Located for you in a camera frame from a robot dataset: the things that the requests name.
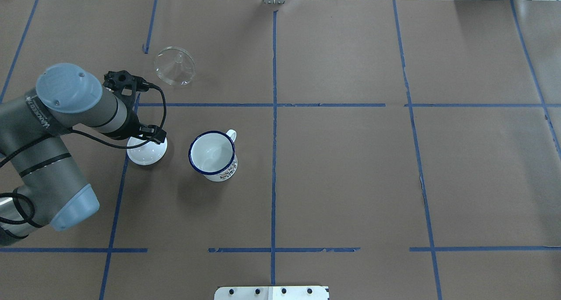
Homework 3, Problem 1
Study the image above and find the white camera mast base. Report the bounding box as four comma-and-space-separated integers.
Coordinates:
214, 286, 330, 300

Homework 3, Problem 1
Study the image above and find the white enamel cup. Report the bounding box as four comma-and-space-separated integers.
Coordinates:
188, 129, 238, 182

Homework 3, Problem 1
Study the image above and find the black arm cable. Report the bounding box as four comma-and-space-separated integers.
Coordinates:
0, 83, 168, 227

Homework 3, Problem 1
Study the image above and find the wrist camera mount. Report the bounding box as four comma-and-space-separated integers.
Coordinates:
102, 70, 152, 101

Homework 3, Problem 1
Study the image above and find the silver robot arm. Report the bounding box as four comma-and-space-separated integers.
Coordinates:
0, 63, 166, 247

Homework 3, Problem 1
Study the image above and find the white enamel cup lid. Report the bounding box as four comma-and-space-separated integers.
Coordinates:
126, 138, 168, 166

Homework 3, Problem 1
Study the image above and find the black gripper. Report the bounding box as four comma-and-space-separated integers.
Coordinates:
104, 111, 167, 144

